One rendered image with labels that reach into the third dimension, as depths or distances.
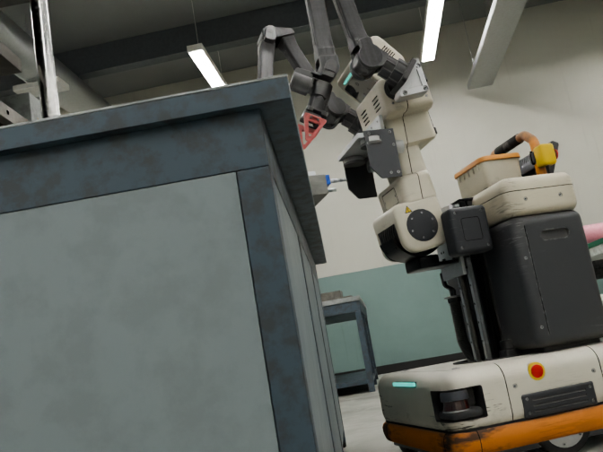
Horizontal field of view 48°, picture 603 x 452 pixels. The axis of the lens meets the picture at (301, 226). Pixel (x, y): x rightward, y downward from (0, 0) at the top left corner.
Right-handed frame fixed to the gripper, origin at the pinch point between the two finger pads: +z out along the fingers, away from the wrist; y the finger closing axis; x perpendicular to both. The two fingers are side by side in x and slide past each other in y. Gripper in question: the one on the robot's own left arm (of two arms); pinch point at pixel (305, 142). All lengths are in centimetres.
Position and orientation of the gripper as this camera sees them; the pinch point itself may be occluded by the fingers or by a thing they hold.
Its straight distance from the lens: 202.5
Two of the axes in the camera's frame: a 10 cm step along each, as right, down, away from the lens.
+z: -2.8, 9.2, -2.8
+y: 2.2, -2.2, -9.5
